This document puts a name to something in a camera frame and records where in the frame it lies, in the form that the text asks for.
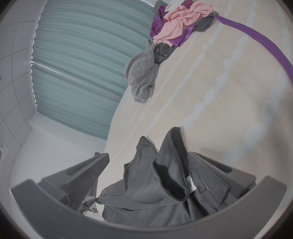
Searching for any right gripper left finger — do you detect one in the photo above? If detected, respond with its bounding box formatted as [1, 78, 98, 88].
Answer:
[38, 153, 110, 210]

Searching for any black T-shirt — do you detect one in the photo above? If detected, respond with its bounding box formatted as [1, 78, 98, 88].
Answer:
[97, 126, 233, 227]

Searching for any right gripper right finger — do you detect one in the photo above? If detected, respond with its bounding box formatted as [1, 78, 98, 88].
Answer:
[188, 151, 257, 206]

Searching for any blue-green curtain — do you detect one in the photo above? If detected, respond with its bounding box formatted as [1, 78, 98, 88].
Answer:
[31, 0, 159, 96]
[30, 64, 123, 140]

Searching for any grey garment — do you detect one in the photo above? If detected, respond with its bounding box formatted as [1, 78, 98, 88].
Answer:
[124, 39, 159, 103]

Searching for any purple satin garment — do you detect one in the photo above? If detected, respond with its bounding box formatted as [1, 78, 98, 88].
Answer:
[150, 0, 293, 114]

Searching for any black lace garment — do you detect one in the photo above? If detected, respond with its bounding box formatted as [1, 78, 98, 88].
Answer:
[153, 15, 219, 65]

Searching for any bed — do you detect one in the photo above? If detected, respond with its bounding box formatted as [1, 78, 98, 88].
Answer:
[104, 0, 293, 223]

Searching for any pink garment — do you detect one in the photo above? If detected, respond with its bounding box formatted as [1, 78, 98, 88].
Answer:
[153, 2, 214, 45]

